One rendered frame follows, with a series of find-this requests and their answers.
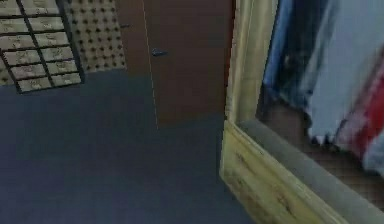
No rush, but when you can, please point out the brown room door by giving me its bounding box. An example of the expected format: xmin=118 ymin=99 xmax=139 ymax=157
xmin=114 ymin=0 xmax=236 ymax=130

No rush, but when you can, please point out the pale wood open wardrobe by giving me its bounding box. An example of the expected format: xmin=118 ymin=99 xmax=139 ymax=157
xmin=218 ymin=0 xmax=384 ymax=224

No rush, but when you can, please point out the blue hanging garment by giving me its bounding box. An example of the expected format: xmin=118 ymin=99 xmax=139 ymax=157
xmin=262 ymin=0 xmax=295 ymax=89

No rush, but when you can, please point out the dark navy hanging garment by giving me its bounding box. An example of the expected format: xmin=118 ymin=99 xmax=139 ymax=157
xmin=275 ymin=0 xmax=338 ymax=109

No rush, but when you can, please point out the light grey hanging garment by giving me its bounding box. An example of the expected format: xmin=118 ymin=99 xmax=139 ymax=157
xmin=299 ymin=0 xmax=384 ymax=145

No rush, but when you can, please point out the red hanging garment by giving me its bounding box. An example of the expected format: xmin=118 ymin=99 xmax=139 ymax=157
xmin=334 ymin=64 xmax=384 ymax=161

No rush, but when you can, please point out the black frame drawer chest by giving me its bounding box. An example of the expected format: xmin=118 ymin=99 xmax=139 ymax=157
xmin=0 ymin=0 xmax=86 ymax=94

